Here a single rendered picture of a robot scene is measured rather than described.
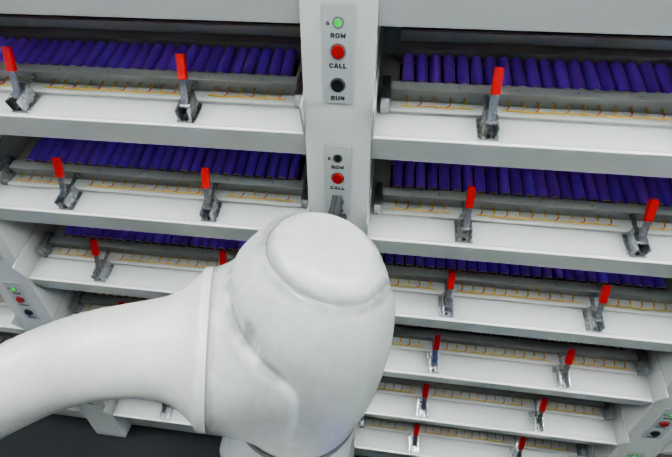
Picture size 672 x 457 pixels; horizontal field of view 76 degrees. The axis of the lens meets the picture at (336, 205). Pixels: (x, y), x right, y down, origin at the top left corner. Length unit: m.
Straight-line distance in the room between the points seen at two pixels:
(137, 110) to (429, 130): 0.44
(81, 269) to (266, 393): 0.84
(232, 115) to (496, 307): 0.59
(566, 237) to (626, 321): 0.25
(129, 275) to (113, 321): 0.71
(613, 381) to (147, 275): 1.00
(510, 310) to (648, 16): 0.53
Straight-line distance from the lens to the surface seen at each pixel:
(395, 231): 0.73
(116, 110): 0.75
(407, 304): 0.86
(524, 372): 1.06
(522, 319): 0.90
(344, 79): 0.58
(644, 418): 1.21
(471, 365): 1.04
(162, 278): 0.96
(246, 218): 0.76
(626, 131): 0.72
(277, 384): 0.25
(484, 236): 0.75
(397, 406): 1.17
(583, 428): 1.28
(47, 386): 0.31
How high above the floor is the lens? 1.36
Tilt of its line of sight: 37 degrees down
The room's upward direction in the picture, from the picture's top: straight up
